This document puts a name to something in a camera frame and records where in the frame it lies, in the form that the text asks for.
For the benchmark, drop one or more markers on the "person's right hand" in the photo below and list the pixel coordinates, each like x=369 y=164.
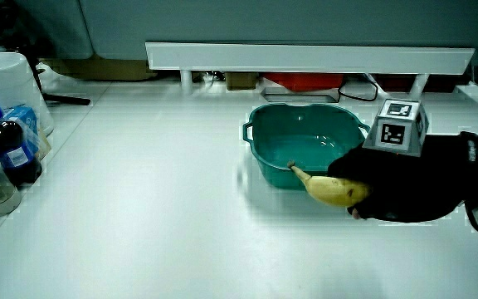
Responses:
x=405 y=187

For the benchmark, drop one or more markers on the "yellow banana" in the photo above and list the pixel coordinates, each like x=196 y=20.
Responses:
x=334 y=191

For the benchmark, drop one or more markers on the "white desk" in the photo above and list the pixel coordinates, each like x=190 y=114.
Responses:
x=160 y=207

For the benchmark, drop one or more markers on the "teal plastic basin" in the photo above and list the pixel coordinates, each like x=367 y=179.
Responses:
x=305 y=145

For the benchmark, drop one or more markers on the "dark red box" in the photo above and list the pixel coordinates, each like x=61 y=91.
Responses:
x=442 y=83

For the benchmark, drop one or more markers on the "grey metal tray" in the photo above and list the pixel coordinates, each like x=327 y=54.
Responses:
x=297 y=98

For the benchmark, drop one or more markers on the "red plastic box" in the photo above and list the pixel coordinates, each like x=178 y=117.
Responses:
x=305 y=81

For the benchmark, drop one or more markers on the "white shelf riser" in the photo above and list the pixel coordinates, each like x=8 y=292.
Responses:
x=305 y=58

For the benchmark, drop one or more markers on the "small brown box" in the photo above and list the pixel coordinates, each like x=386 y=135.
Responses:
x=241 y=81

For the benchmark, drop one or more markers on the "flat cardboard box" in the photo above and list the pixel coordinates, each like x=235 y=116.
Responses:
x=98 y=68

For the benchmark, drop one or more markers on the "blue and white carton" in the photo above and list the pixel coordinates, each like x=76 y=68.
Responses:
x=25 y=118

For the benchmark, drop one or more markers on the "dark soda bottle blue cap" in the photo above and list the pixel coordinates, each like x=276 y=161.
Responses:
x=8 y=145

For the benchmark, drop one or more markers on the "white plastic bucket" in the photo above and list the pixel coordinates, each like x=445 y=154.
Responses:
x=11 y=79

